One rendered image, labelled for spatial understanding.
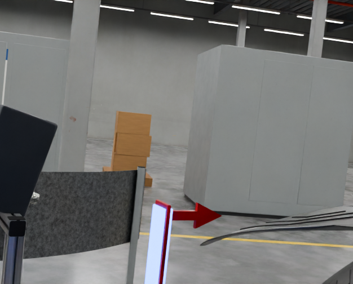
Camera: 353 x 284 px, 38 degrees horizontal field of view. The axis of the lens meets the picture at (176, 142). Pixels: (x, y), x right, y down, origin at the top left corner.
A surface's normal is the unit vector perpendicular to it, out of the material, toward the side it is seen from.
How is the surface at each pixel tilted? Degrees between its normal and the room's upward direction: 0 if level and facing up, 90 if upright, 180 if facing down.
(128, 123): 90
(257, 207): 90
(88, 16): 90
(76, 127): 90
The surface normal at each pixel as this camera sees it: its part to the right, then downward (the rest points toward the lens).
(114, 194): 0.80, 0.11
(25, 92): 0.18, 0.07
